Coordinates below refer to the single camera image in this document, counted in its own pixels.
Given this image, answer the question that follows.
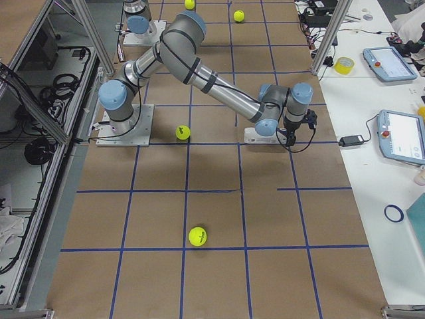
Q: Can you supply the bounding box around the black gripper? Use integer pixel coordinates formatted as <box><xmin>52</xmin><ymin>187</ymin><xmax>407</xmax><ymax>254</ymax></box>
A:
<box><xmin>284</xmin><ymin>120</ymin><xmax>301</xmax><ymax>146</ymax></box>

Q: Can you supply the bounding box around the white tennis ball can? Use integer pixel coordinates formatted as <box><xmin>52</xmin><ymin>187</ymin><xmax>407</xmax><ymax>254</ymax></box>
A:
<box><xmin>244</xmin><ymin>128</ymin><xmax>286</xmax><ymax>144</ymax></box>

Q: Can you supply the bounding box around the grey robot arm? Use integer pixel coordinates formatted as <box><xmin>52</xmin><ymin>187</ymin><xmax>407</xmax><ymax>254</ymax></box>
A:
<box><xmin>98</xmin><ymin>10</ymin><xmax>317</xmax><ymax>147</ymax></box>
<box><xmin>124</xmin><ymin>0</ymin><xmax>151</xmax><ymax>35</ymax></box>

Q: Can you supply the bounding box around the yellow tennis ball near base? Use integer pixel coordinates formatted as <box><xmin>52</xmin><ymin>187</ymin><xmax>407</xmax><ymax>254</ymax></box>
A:
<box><xmin>184</xmin><ymin>0</ymin><xmax>196</xmax><ymax>11</ymax></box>
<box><xmin>175</xmin><ymin>125</ymin><xmax>191</xmax><ymax>141</ymax></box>

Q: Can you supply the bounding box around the Wilson 3 tennis ball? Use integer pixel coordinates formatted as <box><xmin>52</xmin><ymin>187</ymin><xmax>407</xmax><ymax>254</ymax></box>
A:
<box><xmin>233</xmin><ymin>10</ymin><xmax>245</xmax><ymax>23</ymax></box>

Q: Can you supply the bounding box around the Head yellow tennis ball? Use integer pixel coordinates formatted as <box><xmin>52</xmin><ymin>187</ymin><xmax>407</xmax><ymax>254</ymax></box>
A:
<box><xmin>189</xmin><ymin>227</ymin><xmax>207</xmax><ymax>247</ymax></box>

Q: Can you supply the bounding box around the black power brick on table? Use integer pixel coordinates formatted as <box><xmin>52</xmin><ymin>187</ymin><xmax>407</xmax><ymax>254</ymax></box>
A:
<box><xmin>338</xmin><ymin>135</ymin><xmax>365</xmax><ymax>147</ymax></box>

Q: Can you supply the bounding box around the yellow tape roll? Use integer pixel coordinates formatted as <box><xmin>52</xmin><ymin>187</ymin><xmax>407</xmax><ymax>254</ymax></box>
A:
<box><xmin>334</xmin><ymin>56</ymin><xmax>355</xmax><ymax>75</ymax></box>

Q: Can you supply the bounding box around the near teach pendant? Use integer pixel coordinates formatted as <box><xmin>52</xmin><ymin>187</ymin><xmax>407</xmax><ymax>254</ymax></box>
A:
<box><xmin>377</xmin><ymin>110</ymin><xmax>424</xmax><ymax>165</ymax></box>

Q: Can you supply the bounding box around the teach pendant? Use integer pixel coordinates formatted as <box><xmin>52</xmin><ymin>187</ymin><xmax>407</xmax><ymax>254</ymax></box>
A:
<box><xmin>377</xmin><ymin>110</ymin><xmax>424</xmax><ymax>165</ymax></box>
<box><xmin>363</xmin><ymin>47</ymin><xmax>417</xmax><ymax>82</ymax></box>

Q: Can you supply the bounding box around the far teach pendant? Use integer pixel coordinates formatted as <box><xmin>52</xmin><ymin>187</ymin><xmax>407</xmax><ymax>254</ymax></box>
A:
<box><xmin>363</xmin><ymin>47</ymin><xmax>417</xmax><ymax>82</ymax></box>

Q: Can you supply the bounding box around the teal box corner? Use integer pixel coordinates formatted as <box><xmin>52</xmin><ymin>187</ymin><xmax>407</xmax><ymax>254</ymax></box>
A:
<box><xmin>407</xmin><ymin>194</ymin><xmax>425</xmax><ymax>250</ymax></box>

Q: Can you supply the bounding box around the blue tape ring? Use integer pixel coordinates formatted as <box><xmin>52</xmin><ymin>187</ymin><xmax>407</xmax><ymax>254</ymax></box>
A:
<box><xmin>384</xmin><ymin>204</ymin><xmax>405</xmax><ymax>224</ymax></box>

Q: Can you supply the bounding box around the aluminium frame post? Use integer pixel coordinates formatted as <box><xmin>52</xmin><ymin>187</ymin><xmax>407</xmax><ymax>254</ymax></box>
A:
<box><xmin>311</xmin><ymin>0</ymin><xmax>352</xmax><ymax>75</ymax></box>

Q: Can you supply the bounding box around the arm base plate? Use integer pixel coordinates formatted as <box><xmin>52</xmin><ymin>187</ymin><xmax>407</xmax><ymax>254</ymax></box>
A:
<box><xmin>96</xmin><ymin>103</ymin><xmax>155</xmax><ymax>147</ymax></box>
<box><xmin>123</xmin><ymin>17</ymin><xmax>167</xmax><ymax>47</ymax></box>

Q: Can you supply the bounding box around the metal frame cabinet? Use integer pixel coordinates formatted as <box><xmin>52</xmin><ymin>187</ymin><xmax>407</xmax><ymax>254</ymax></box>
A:
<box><xmin>1</xmin><ymin>1</ymin><xmax>117</xmax><ymax>317</ymax></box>

